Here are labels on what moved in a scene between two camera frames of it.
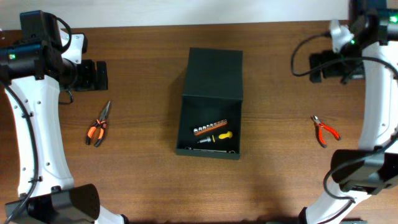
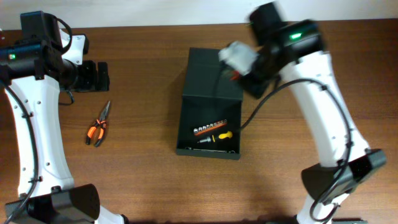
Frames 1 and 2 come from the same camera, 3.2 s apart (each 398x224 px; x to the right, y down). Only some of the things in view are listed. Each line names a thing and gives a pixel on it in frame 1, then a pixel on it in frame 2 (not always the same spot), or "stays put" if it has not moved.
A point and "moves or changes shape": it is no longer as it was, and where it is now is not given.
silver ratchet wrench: (225, 151) stays put
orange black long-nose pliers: (102, 121) stays put
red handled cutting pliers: (320, 126) moves or changes shape
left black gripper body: (101, 75) stays put
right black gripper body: (315, 68) -> (253, 88)
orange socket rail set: (209, 127) stays put
